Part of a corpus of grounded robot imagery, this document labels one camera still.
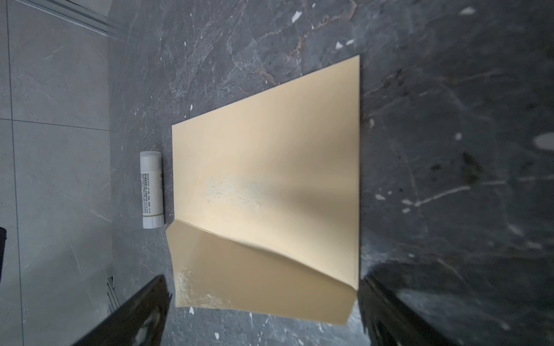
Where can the tan paper envelope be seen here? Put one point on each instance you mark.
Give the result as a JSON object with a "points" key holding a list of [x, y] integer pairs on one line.
{"points": [[266, 195]]}

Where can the white glue stick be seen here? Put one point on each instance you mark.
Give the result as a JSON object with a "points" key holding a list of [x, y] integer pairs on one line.
{"points": [[151, 189]]}

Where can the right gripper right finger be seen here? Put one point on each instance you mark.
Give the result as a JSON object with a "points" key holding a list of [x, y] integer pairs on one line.
{"points": [[388, 321]]}

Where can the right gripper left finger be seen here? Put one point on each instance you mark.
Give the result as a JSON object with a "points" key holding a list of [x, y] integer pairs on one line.
{"points": [[139, 321]]}

